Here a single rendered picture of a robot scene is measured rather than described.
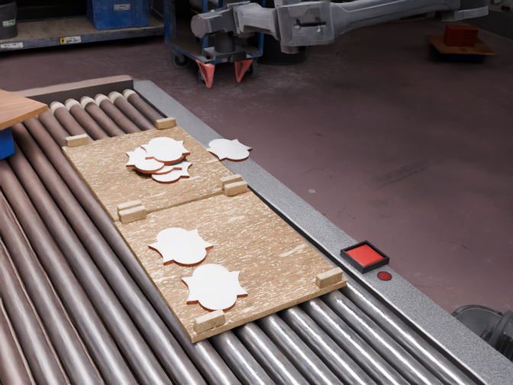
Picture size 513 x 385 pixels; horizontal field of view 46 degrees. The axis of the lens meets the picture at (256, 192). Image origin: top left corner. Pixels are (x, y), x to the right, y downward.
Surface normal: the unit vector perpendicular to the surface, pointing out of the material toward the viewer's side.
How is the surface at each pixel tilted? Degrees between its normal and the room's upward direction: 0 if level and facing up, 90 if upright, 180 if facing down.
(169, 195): 0
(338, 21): 76
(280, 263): 0
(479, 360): 0
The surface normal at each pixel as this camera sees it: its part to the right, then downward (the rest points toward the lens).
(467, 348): 0.04, -0.86
